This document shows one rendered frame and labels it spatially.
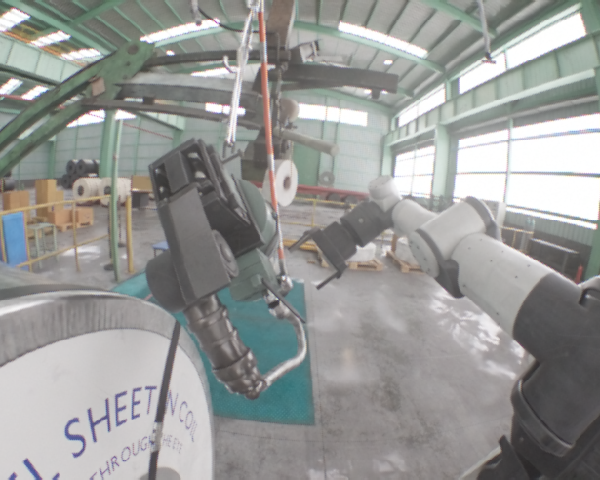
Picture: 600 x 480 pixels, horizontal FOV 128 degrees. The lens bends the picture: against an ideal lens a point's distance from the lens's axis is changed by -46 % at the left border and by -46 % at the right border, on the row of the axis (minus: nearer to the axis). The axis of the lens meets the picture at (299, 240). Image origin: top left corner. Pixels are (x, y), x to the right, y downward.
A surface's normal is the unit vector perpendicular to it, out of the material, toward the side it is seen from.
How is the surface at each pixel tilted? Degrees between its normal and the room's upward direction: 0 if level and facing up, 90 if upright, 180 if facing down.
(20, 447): 90
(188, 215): 65
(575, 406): 76
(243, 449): 0
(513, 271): 38
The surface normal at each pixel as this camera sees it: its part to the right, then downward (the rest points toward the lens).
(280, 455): 0.10, -0.97
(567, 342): -0.88, -0.43
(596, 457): -0.96, -0.05
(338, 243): -0.13, -0.25
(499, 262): -0.52, -0.80
